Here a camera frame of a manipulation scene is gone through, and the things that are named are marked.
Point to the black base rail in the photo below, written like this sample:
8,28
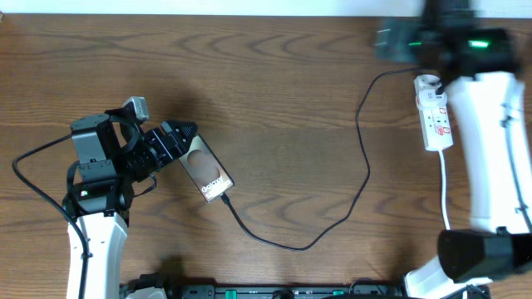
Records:
362,288

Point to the white power strip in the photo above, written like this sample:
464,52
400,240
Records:
434,118

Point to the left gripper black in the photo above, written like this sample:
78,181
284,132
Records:
167,141

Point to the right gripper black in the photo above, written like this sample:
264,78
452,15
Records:
401,31

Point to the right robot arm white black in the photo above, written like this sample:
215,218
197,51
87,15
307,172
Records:
475,71

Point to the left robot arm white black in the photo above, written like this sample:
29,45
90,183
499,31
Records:
113,154

